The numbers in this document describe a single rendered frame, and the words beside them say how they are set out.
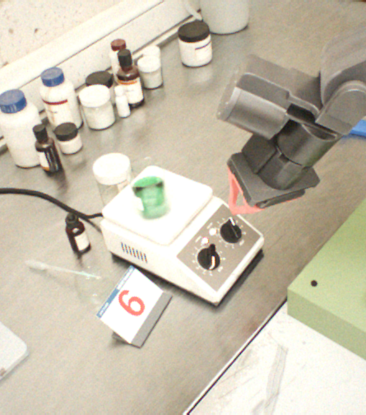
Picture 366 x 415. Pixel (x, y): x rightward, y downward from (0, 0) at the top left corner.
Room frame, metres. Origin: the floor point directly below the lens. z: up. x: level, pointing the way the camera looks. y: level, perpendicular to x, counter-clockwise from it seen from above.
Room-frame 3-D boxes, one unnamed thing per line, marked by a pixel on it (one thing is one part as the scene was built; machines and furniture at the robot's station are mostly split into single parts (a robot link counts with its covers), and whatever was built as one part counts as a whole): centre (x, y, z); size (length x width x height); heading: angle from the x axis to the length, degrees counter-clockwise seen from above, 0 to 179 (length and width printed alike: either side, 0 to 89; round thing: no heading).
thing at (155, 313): (0.49, 0.09, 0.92); 0.09 x 0.06 x 0.04; 147
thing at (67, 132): (0.89, 0.20, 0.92); 0.04 x 0.04 x 0.04
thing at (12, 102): (0.88, 0.27, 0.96); 0.07 x 0.07 x 0.13
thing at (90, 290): (0.54, 0.15, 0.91); 0.06 x 0.06 x 0.02
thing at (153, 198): (0.60, 0.05, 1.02); 0.06 x 0.05 x 0.08; 161
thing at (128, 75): (1.01, 0.07, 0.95); 0.04 x 0.04 x 0.11
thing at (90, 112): (0.96, 0.14, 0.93); 0.06 x 0.06 x 0.07
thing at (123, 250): (0.60, 0.02, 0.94); 0.22 x 0.13 x 0.08; 48
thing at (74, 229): (0.63, 0.17, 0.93); 0.03 x 0.03 x 0.07
